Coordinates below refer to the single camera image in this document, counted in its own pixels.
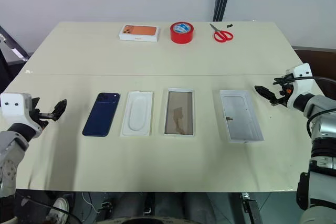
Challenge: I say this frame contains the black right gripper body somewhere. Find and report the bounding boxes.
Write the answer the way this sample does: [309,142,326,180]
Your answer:
[270,83,293,108]

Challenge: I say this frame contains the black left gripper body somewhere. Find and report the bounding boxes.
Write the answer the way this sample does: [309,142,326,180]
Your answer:
[29,108,57,130]

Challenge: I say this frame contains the dark blue smartphone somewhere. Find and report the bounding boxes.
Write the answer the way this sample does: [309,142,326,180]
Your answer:
[82,92,121,137]

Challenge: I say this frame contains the white moulded tray insert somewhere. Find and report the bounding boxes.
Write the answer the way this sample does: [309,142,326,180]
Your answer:
[120,91,154,137]

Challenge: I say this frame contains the orange print phone box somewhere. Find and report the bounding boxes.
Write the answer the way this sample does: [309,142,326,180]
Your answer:
[118,24,161,43]

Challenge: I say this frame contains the dark brown furniture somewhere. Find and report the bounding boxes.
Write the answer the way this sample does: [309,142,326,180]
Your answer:
[292,46,336,83]

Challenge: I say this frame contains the white shoe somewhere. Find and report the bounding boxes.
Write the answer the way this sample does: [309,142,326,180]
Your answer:
[47,196,70,222]

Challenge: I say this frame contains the red tape roll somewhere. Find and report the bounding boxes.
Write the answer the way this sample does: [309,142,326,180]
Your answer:
[170,21,195,44]

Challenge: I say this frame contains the black metal table leg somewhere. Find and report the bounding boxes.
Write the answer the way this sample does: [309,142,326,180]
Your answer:
[240,191,263,224]

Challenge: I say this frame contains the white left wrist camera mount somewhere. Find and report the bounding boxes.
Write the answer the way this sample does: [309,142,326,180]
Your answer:
[0,92,43,138]

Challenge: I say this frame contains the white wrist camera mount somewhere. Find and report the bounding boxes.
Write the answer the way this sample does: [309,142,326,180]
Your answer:
[285,62,315,109]
[0,92,43,138]

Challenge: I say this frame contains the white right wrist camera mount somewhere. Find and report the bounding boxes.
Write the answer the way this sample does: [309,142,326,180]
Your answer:
[285,62,315,109]

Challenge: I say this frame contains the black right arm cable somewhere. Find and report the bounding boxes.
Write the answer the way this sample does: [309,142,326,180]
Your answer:
[286,76,336,138]

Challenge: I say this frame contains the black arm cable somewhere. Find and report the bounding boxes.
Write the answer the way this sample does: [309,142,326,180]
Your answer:
[14,195,81,224]
[286,76,336,138]

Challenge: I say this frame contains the black equipment frame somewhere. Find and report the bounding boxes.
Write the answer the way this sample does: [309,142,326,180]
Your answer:
[0,26,29,88]

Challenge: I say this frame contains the red handled scissors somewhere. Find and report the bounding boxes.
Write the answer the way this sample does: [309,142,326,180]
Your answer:
[209,23,234,42]

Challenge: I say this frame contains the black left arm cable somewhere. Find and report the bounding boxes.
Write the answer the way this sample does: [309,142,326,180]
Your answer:
[14,195,81,224]

